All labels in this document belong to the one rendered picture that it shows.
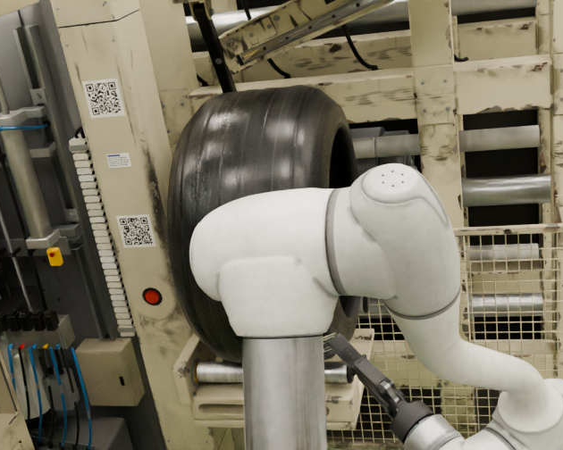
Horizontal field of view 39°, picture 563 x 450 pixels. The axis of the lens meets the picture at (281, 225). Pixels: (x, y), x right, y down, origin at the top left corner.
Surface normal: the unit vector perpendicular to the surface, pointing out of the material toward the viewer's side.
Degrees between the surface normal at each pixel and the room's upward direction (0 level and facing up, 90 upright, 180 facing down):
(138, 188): 90
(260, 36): 90
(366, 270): 104
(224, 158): 40
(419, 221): 82
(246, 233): 50
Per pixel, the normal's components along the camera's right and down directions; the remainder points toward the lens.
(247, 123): -0.22, -0.67
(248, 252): -0.37, 0.07
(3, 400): -0.22, 0.42
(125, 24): 0.97, -0.04
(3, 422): -0.15, -0.91
